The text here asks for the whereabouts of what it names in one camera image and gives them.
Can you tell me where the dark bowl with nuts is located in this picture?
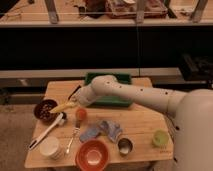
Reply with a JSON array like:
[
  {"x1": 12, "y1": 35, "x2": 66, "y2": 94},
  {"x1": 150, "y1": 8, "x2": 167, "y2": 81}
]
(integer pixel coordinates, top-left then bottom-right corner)
[{"x1": 34, "y1": 99, "x2": 57, "y2": 122}]

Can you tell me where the wooden table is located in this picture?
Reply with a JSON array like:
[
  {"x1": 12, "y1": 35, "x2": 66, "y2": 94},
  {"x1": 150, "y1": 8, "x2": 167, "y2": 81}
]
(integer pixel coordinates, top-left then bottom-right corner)
[{"x1": 25, "y1": 80, "x2": 173, "y2": 169}]

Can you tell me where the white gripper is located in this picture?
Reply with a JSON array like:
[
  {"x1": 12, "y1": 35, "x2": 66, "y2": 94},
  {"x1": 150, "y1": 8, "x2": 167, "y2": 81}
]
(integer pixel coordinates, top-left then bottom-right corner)
[{"x1": 66, "y1": 85, "x2": 99, "y2": 108}]

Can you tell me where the small metal cup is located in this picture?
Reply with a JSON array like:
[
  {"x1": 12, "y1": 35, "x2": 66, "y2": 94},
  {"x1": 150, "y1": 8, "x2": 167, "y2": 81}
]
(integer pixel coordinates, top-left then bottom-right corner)
[{"x1": 117, "y1": 138, "x2": 133, "y2": 156}]

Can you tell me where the orange red bowl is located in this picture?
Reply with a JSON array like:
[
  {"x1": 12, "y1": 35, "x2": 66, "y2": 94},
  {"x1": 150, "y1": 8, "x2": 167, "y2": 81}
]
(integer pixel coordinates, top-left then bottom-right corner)
[{"x1": 75, "y1": 139, "x2": 109, "y2": 171}]

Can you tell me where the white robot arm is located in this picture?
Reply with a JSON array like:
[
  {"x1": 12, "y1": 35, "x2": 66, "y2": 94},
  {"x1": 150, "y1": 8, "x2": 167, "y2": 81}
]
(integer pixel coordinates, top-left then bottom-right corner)
[{"x1": 71, "y1": 75, "x2": 213, "y2": 171}]

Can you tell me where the white black kitchen utensil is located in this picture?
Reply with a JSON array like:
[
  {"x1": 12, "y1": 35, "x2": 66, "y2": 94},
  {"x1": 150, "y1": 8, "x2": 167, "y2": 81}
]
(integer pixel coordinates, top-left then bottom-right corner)
[{"x1": 29, "y1": 112, "x2": 67, "y2": 150}]

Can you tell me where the green plastic cup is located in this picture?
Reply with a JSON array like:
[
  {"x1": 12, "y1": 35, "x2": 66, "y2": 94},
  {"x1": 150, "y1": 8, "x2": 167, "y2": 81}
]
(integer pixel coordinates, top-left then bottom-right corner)
[{"x1": 152, "y1": 130, "x2": 169, "y2": 147}]

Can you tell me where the green plastic tray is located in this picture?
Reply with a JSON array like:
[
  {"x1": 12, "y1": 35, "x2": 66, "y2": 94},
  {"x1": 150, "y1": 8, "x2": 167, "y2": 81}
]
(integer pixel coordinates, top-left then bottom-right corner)
[{"x1": 84, "y1": 72, "x2": 132, "y2": 107}]

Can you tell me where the orange peach fruit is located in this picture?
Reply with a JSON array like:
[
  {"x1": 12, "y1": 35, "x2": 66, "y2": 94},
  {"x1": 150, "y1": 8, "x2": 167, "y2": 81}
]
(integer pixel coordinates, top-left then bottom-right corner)
[{"x1": 75, "y1": 108, "x2": 87, "y2": 121}]

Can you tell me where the blue grey cloth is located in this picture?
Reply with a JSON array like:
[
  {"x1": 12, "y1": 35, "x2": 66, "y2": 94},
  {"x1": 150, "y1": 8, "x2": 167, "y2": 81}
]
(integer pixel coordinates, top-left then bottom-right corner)
[{"x1": 79, "y1": 120, "x2": 123, "y2": 143}]

